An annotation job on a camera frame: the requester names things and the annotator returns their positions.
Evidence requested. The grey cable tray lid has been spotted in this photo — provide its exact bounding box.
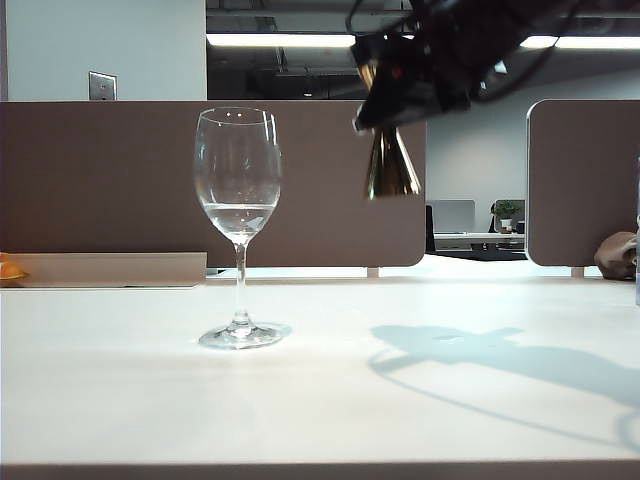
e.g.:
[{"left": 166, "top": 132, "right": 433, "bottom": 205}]
[{"left": 8, "top": 251, "right": 208, "bottom": 288}]

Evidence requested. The gold metal jigger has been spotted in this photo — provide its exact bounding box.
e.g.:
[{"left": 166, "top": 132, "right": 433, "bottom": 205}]
[{"left": 357, "top": 58, "right": 423, "bottom": 201}]

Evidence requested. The grey background screen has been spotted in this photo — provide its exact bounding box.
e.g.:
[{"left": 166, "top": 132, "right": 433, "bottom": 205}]
[{"left": 431, "top": 199, "right": 476, "bottom": 234}]

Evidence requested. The narrow brown desk partition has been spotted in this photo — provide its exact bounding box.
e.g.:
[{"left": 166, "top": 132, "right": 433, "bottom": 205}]
[{"left": 526, "top": 98, "right": 640, "bottom": 268}]

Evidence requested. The black thin cable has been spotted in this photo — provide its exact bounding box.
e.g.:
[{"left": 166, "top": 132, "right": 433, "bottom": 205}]
[{"left": 472, "top": 29, "right": 569, "bottom": 105}]

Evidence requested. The clear wine glass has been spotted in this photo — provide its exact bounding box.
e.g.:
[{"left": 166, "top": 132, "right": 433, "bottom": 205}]
[{"left": 193, "top": 106, "right": 285, "bottom": 350}]

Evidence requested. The wide brown desk partition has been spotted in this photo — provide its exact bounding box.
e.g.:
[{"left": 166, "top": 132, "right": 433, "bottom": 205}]
[{"left": 0, "top": 101, "right": 428, "bottom": 268}]

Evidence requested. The white background desk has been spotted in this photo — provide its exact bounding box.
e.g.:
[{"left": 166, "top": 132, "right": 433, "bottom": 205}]
[{"left": 433, "top": 231, "right": 527, "bottom": 252}]

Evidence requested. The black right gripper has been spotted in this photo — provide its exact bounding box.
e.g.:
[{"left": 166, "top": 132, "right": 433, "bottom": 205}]
[{"left": 351, "top": 0, "right": 521, "bottom": 133}]

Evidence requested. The orange fruit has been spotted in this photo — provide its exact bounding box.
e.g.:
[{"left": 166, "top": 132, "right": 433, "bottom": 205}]
[{"left": 0, "top": 253, "right": 25, "bottom": 279}]

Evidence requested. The long ceiling light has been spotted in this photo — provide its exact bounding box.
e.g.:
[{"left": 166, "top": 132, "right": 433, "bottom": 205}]
[
  {"left": 519, "top": 35, "right": 640, "bottom": 50},
  {"left": 205, "top": 33, "right": 357, "bottom": 49}
]

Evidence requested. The green potted plant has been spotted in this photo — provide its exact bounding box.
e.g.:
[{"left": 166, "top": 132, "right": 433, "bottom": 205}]
[{"left": 491, "top": 199, "right": 522, "bottom": 235}]

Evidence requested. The black looped cable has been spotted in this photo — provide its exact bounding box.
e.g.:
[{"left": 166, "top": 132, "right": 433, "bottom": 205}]
[{"left": 344, "top": 0, "right": 421, "bottom": 37}]

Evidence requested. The metal wall plate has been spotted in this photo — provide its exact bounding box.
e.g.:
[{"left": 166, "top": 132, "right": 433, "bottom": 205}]
[{"left": 88, "top": 71, "right": 119, "bottom": 102}]

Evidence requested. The brown rounded object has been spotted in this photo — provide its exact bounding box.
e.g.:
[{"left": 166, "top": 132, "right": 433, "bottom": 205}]
[{"left": 593, "top": 230, "right": 640, "bottom": 281}]

